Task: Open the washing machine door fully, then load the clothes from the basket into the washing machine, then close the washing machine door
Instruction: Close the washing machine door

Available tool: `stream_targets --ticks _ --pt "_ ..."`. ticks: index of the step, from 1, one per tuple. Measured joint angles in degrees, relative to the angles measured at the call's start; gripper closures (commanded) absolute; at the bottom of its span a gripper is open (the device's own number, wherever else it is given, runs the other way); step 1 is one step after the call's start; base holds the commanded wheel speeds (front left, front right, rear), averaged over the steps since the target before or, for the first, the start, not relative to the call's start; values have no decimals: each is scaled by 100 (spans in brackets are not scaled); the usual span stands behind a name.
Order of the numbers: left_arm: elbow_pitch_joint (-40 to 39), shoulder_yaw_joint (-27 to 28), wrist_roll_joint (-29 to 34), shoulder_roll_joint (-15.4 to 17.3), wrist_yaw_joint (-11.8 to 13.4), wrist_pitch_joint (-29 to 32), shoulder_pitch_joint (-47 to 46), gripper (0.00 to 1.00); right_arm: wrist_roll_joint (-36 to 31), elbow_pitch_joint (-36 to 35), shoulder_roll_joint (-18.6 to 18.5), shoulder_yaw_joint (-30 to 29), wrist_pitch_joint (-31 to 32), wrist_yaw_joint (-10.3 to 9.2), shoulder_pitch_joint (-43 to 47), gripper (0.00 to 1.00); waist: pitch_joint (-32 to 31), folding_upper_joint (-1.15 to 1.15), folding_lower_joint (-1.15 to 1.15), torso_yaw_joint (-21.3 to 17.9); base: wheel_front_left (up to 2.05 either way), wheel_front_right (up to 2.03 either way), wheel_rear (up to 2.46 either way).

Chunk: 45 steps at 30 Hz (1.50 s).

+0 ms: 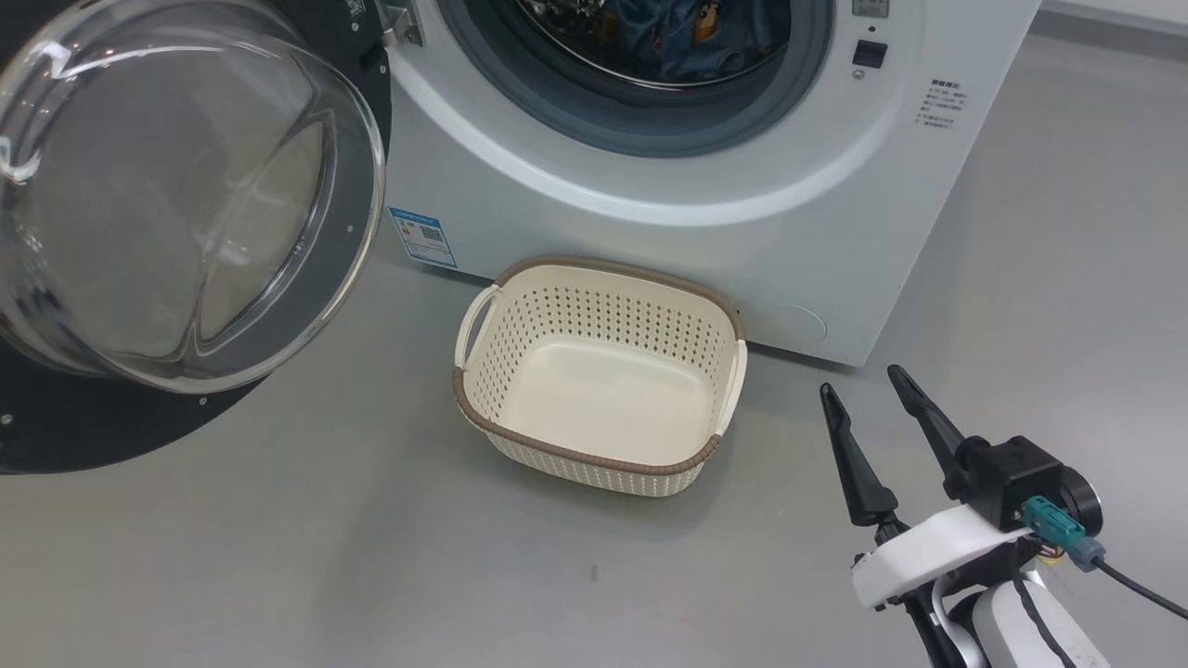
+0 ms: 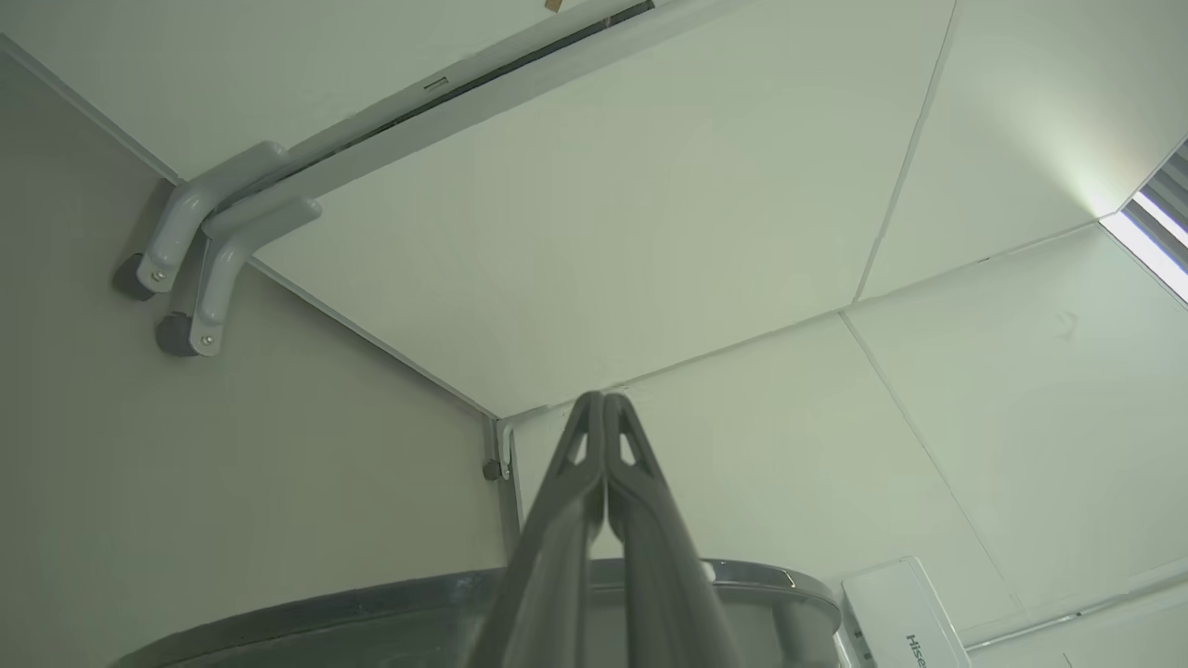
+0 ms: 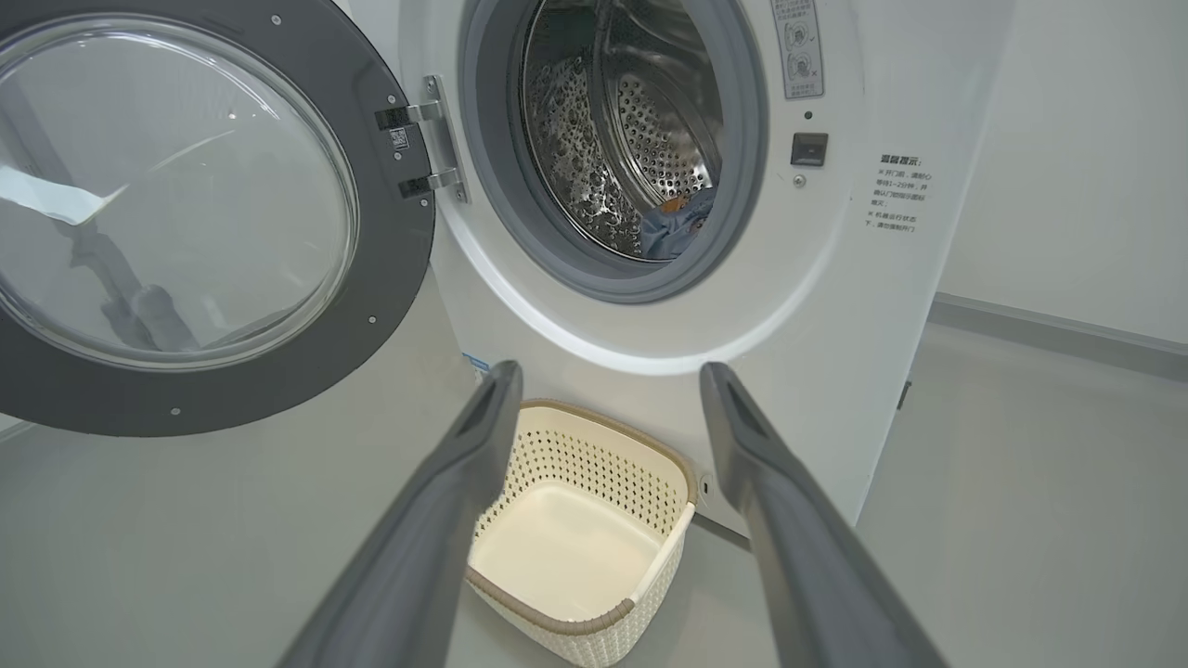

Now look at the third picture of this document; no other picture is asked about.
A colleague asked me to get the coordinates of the white washing machine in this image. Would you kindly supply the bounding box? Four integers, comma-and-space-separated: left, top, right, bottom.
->
334, 0, 1017, 539

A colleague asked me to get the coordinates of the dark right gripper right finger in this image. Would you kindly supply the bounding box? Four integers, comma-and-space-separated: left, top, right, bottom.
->
698, 362, 948, 668

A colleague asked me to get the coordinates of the grey warning label sticker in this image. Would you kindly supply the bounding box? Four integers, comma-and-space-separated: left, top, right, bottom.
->
770, 0, 825, 100

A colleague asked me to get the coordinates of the dark round washing machine door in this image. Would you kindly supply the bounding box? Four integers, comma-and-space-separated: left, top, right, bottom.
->
0, 0, 437, 438

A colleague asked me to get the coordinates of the cream perforated laundry basket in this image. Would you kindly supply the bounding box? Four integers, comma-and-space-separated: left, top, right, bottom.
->
464, 399, 699, 668

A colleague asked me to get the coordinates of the blue cartoon print garment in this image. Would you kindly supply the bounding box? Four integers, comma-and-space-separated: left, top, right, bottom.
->
639, 188, 717, 261

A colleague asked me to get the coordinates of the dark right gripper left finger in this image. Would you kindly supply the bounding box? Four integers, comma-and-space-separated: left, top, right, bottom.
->
278, 360, 526, 668

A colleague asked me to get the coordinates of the perforated steel washer drum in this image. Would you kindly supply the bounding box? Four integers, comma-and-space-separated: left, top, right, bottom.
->
520, 0, 725, 263

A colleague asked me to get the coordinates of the silver door hinge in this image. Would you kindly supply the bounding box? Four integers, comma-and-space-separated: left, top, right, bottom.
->
374, 76, 471, 205

